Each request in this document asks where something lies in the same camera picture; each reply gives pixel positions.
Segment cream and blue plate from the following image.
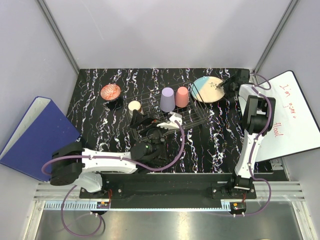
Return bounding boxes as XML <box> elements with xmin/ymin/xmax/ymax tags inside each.
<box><xmin>190</xmin><ymin>76</ymin><xmax>225</xmax><ymax>103</ymax></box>

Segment purple cup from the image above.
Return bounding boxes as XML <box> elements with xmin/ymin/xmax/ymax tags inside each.
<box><xmin>160</xmin><ymin>87</ymin><xmax>176</xmax><ymax>113</ymax></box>

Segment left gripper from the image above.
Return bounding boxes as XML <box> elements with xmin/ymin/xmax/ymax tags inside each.
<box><xmin>130</xmin><ymin>110</ymin><xmax>174</xmax><ymax>163</ymax></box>

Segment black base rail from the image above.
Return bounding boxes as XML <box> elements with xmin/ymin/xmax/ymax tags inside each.
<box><xmin>79</xmin><ymin>173</ymin><xmax>257</xmax><ymax>210</ymax></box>

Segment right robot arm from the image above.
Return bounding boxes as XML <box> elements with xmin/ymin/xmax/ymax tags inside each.
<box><xmin>219</xmin><ymin>69</ymin><xmax>276</xmax><ymax>199</ymax></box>

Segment blue ring binder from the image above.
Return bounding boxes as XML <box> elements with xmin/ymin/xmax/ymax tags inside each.
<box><xmin>0</xmin><ymin>96</ymin><xmax>80</xmax><ymax>182</ymax></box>

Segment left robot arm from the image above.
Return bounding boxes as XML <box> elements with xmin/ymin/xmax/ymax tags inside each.
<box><xmin>41</xmin><ymin>110</ymin><xmax>179</xmax><ymax>198</ymax></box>

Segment pink cup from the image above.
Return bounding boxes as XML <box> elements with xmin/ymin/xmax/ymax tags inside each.
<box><xmin>175</xmin><ymin>86</ymin><xmax>189</xmax><ymax>108</ymax></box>

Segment wire dish rack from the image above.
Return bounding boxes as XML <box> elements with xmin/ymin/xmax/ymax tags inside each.
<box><xmin>123</xmin><ymin>81</ymin><xmax>210</xmax><ymax>130</ymax></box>

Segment cream and brown mug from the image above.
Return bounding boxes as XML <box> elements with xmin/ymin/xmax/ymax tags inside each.
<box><xmin>127</xmin><ymin>100</ymin><xmax>143</xmax><ymax>116</ymax></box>

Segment whiteboard with red writing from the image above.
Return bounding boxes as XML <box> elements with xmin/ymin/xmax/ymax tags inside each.
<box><xmin>256</xmin><ymin>70</ymin><xmax>320</xmax><ymax>162</ymax></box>

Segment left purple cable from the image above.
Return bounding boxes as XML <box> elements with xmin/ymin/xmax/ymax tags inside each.
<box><xmin>41</xmin><ymin>119</ymin><xmax>186</xmax><ymax>238</ymax></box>

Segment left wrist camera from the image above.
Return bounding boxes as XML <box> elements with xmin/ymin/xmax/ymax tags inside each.
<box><xmin>156</xmin><ymin>111</ymin><xmax>183</xmax><ymax>130</ymax></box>

